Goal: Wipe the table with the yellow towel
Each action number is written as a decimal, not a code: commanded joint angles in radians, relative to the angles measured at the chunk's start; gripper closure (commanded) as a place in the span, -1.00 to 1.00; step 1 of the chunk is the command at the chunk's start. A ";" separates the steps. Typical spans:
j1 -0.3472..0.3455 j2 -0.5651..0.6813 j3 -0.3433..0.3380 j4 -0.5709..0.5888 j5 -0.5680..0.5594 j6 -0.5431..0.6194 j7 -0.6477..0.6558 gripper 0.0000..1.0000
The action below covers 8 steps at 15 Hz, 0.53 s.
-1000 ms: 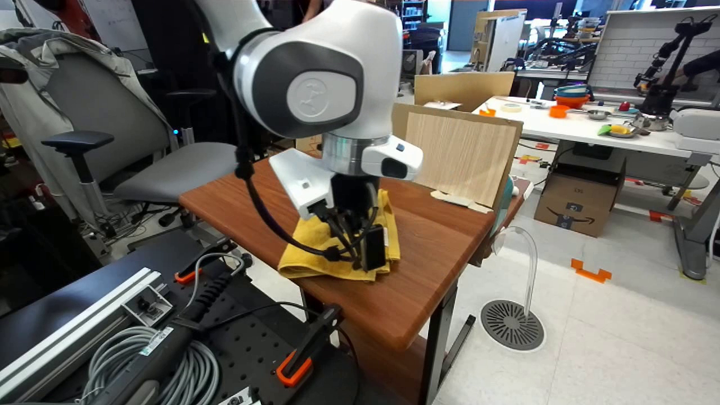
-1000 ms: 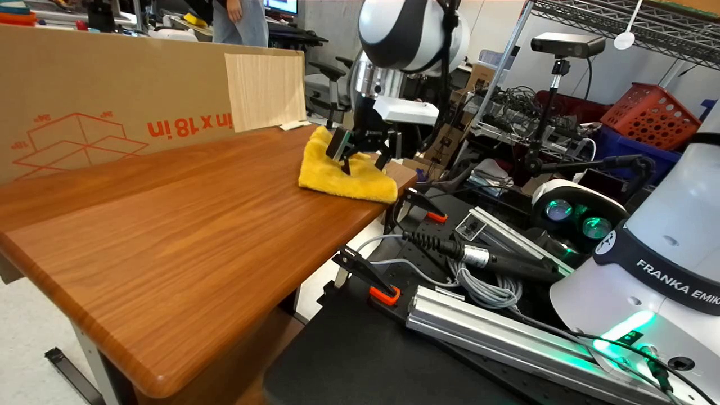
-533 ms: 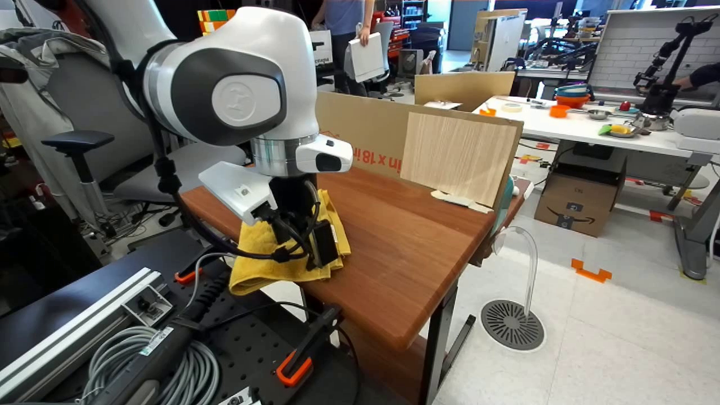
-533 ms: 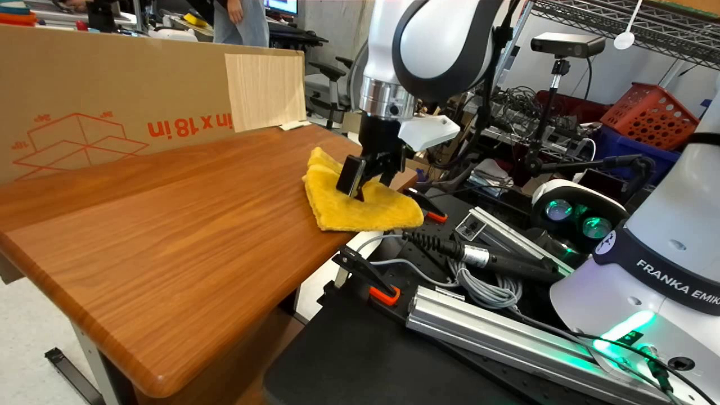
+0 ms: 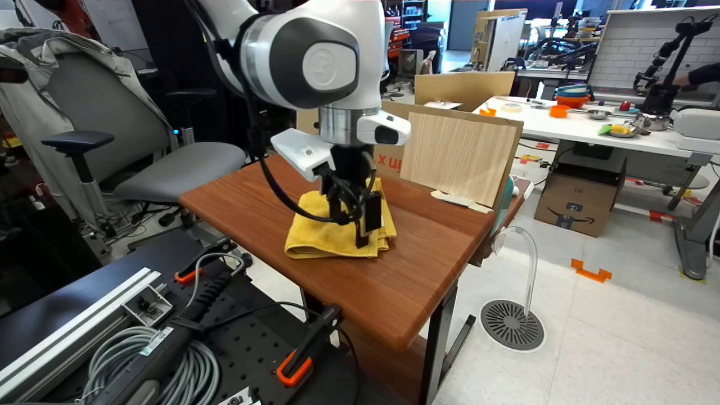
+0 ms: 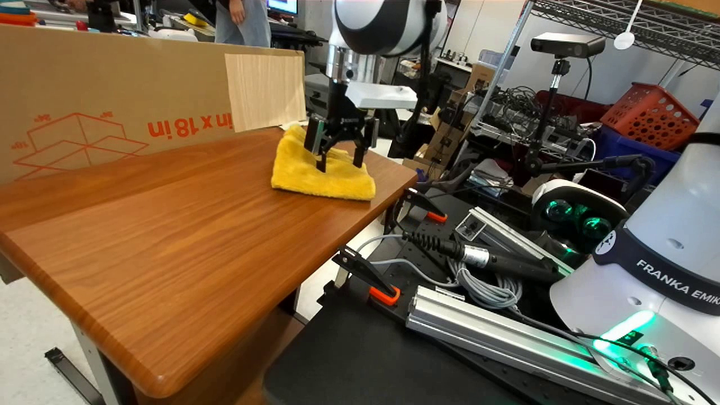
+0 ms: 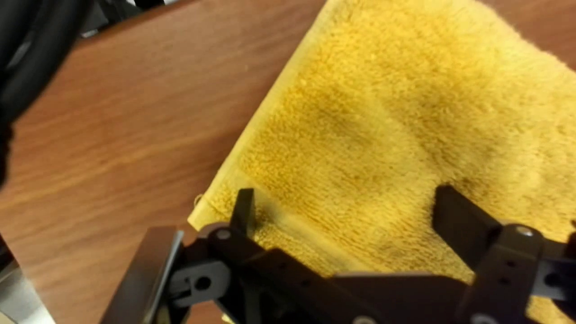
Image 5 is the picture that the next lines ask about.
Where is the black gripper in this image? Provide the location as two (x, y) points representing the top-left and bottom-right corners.
(318, 142), (386, 250)

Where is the yellow towel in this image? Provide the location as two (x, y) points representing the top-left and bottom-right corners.
(281, 186), (399, 261)

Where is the light wooden panel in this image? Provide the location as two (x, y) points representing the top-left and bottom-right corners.
(399, 107), (525, 214)

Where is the long black padded bar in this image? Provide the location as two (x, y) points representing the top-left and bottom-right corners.
(89, 254), (256, 405)

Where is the plain open cardboard box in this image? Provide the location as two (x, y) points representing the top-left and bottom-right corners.
(412, 69), (518, 113)

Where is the black perforated mounting board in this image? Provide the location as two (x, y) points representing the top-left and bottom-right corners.
(44, 267), (363, 405)

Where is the upright white cardboard panel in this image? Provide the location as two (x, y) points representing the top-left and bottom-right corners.
(471, 6), (529, 73)

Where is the cardboard box with drone print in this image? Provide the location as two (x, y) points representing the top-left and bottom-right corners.
(534, 164), (626, 239)

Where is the white work table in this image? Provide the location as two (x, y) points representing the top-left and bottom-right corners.
(473, 94), (720, 283)

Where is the black box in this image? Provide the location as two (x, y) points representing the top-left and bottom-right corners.
(554, 142), (630, 180)

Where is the blue and orange bowl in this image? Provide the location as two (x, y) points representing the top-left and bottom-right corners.
(554, 83), (595, 107)

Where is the plate with yellow green items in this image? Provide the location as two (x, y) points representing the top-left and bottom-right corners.
(596, 122), (639, 142)

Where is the grey office chair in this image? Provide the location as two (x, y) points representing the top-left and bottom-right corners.
(0, 26), (251, 261)

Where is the black flat platform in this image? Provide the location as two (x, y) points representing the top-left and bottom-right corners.
(0, 227), (221, 369)

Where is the white pegboard panel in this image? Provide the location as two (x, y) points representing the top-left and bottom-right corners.
(585, 6), (720, 104)

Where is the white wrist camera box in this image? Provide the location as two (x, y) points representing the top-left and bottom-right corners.
(269, 126), (338, 185)

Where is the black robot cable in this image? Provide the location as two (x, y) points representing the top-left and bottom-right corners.
(245, 88), (335, 227)

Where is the black clamp orange handle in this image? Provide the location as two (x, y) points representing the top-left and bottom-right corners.
(273, 302), (344, 388)
(173, 239), (238, 288)

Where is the grey cable bundle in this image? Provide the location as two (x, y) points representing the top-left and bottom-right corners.
(75, 321), (223, 405)

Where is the orange floor bracket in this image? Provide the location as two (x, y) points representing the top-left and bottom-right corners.
(569, 257), (614, 285)

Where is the aluminium rail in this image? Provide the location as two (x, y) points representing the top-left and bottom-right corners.
(0, 266), (165, 402)

